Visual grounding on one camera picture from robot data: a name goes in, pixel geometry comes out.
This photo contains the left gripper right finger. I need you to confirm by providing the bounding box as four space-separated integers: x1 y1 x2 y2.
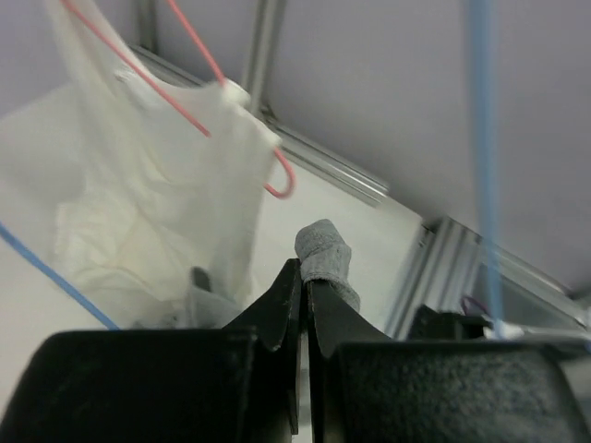
307 281 590 442

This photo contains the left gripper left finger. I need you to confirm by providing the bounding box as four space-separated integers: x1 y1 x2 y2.
1 259 302 442

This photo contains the grey tank top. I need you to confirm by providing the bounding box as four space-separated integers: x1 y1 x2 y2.
184 219 364 329

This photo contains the blue wire hanger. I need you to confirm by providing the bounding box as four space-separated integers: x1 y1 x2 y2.
1 224 119 330

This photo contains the white tank top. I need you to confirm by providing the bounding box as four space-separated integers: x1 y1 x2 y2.
0 0 283 329

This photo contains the right aluminium frame post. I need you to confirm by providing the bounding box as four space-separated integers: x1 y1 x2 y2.
128 0 591 341

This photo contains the pink wire hanger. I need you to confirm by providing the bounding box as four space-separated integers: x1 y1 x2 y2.
61 0 296 199

